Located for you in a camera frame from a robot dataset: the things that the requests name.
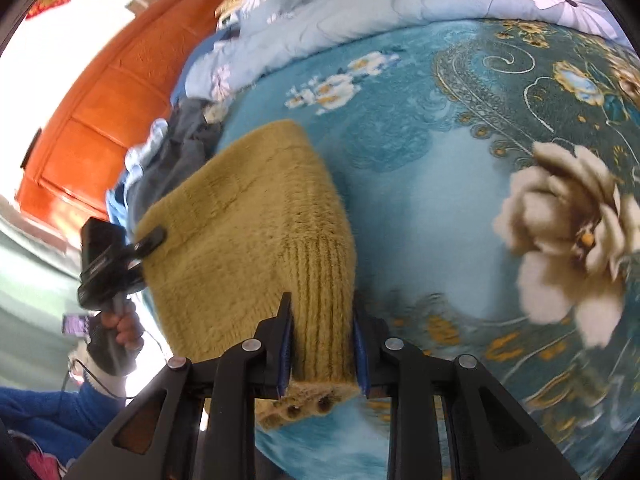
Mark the black cable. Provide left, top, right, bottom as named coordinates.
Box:
left=60, top=332, right=171, bottom=402

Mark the person's left hand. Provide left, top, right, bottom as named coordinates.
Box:
left=99, top=300, right=146, bottom=352

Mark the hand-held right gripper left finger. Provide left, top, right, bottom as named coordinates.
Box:
left=62, top=292, right=293, bottom=480

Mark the light blue cloth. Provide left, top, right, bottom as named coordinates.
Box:
left=105, top=119, right=170, bottom=223

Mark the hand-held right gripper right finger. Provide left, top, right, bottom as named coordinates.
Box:
left=352, top=305, right=583, bottom=480

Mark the light blue floral quilt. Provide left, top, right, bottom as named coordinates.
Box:
left=172, top=0, right=626, bottom=106

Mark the person's left forearm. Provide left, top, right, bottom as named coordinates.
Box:
left=0, top=347, right=131, bottom=461

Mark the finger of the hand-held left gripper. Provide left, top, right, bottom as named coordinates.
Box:
left=122, top=226, right=167, bottom=261

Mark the mustard yellow knitted sweater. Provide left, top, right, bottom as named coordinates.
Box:
left=132, top=120, right=360, bottom=432

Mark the orange wooden headboard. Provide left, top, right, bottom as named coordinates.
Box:
left=15, top=0, right=251, bottom=241

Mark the teal floral blanket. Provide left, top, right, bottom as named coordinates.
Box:
left=142, top=19, right=640, bottom=480

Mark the dark grey garment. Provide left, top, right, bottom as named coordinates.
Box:
left=125, top=99, right=225, bottom=241

